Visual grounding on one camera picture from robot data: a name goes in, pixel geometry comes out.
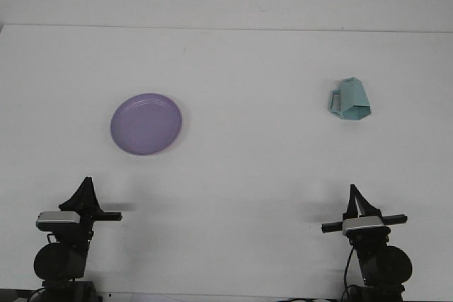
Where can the pale blue faceted cup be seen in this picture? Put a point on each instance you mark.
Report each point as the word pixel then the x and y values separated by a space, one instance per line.
pixel 354 98

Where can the pale purple round plate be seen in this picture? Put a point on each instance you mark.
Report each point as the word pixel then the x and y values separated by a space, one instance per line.
pixel 146 124

